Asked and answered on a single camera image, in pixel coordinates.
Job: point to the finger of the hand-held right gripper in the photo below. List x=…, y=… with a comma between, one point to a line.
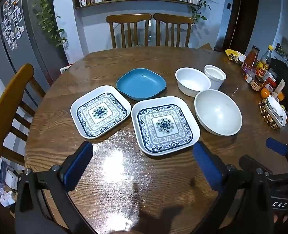
x=276, y=146
x=252, y=163

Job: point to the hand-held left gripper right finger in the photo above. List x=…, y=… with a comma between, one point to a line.
x=207, y=168

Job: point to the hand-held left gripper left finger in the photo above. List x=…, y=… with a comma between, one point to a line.
x=78, y=165

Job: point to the large white bowl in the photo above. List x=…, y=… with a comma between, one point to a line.
x=217, y=112

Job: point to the patterned square plate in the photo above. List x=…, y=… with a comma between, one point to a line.
x=100, y=112
x=164, y=125

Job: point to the medium white bowl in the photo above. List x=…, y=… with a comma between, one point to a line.
x=191, y=80

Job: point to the white ceramic pot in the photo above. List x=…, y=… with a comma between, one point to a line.
x=215, y=73

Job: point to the blue square plate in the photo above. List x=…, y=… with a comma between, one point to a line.
x=141, y=81

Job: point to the wooden bead trivet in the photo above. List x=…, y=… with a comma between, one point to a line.
x=264, y=113

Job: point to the orange fruit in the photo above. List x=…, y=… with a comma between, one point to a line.
x=265, y=93
x=281, y=96

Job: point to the cream carton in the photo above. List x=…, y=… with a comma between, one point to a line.
x=279, y=89

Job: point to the red-lid jar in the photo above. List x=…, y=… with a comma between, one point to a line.
x=270, y=82

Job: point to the brown sauce jar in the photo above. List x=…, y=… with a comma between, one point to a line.
x=257, y=84

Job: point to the pile of paper boxes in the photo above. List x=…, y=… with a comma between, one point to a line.
x=5, y=180

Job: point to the small white-label jar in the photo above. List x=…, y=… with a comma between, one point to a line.
x=248, y=76

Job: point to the yellow-capped soy sauce bottle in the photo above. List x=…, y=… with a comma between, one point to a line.
x=264, y=64

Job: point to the red sauce bottle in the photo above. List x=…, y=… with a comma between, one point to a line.
x=250, y=61

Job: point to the wooden chair with curved back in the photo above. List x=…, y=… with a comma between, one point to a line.
x=10, y=97

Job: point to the yellow snack packet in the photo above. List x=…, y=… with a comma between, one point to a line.
x=234, y=56

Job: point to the dark brown door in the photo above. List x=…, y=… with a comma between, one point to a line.
x=241, y=22

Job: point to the grey refrigerator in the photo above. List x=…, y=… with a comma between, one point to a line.
x=34, y=41

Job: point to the long green vine plant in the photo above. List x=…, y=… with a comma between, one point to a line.
x=45, y=17

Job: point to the wooden slat-back chair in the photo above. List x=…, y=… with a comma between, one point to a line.
x=173, y=18
x=128, y=18

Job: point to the small green vine plant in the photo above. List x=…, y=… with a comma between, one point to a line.
x=200, y=9

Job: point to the cluster of fridge photo magnets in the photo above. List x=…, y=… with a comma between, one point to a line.
x=11, y=22

